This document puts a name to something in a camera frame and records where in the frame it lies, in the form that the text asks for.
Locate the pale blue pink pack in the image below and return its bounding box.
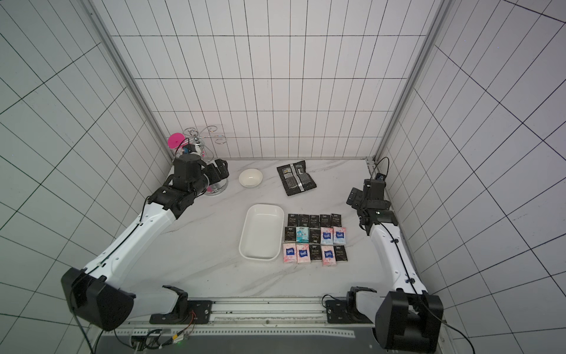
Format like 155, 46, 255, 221
333, 227, 346, 245

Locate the small pink tissue pack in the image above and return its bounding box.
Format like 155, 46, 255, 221
320, 227, 334, 245

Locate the teal tissue pack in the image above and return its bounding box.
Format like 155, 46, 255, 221
296, 227, 310, 243

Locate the black Face tissue pack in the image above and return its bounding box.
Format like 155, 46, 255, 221
287, 214, 299, 227

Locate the pink blue tissue pack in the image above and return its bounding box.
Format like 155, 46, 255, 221
282, 243, 297, 263

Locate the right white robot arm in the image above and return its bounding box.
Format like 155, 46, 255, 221
346, 176, 446, 353

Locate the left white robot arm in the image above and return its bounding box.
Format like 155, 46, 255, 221
61, 153, 229, 331

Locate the white storage box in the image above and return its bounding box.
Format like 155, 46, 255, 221
239, 204, 285, 261

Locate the pink cup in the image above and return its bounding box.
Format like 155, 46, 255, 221
167, 133, 188, 150

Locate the chrome cup stand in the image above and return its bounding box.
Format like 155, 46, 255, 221
175, 125, 228, 197

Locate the white bowl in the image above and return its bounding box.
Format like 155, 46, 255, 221
238, 168, 263, 188

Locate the black tissue multipack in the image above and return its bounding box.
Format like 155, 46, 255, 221
277, 160, 317, 196

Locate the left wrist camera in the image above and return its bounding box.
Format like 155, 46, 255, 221
182, 142, 200, 155

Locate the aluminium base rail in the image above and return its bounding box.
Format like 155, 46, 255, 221
94, 296, 447, 339

